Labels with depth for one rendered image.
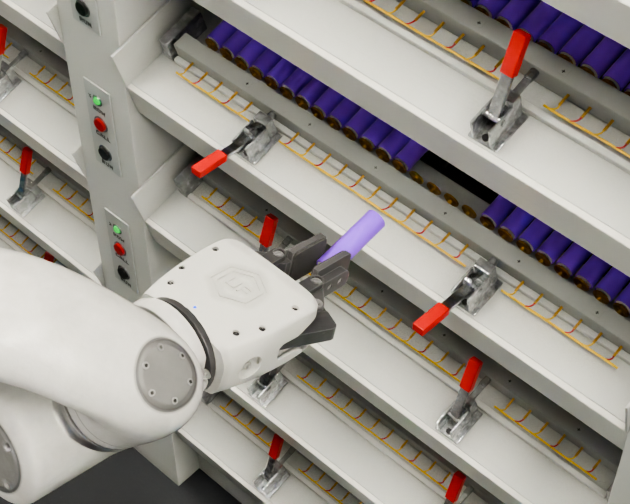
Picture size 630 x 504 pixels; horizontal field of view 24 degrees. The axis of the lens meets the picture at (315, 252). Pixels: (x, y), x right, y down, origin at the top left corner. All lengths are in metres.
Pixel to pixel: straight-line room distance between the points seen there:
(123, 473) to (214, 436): 0.21
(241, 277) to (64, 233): 0.83
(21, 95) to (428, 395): 0.63
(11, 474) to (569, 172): 0.46
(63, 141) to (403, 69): 0.63
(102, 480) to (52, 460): 1.14
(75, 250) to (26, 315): 0.99
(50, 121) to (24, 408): 0.83
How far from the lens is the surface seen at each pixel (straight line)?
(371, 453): 1.65
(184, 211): 1.61
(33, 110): 1.75
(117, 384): 0.88
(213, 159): 1.35
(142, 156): 1.55
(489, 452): 1.42
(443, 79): 1.16
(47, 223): 1.89
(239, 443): 1.89
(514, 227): 1.28
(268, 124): 1.37
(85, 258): 1.85
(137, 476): 2.07
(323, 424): 1.67
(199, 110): 1.43
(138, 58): 1.46
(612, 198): 1.09
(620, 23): 0.97
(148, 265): 1.67
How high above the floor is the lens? 1.74
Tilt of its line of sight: 49 degrees down
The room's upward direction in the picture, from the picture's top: straight up
